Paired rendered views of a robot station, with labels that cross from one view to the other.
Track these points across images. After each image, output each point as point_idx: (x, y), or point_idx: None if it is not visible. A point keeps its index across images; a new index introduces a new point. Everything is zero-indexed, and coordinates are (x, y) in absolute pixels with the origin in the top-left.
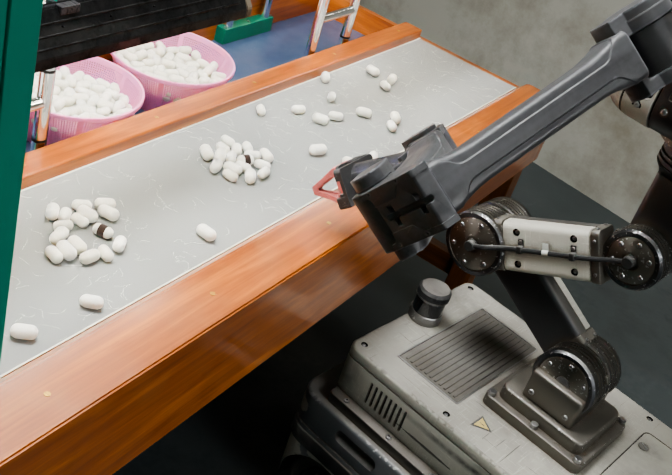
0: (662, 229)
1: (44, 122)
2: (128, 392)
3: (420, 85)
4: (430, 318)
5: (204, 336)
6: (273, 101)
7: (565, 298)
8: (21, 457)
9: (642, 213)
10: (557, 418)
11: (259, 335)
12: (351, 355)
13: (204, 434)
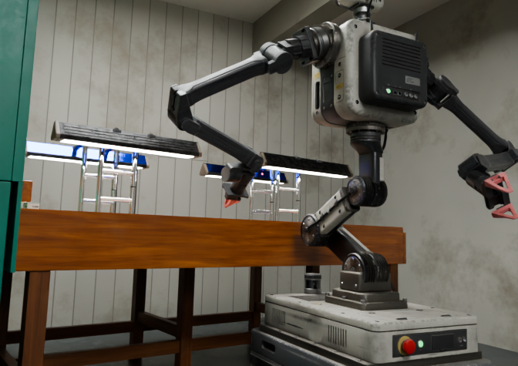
0: (367, 175)
1: (132, 207)
2: (104, 219)
3: None
4: (311, 288)
5: (146, 217)
6: None
7: (354, 241)
8: (48, 213)
9: (359, 175)
10: (353, 289)
11: (187, 243)
12: (265, 300)
13: None
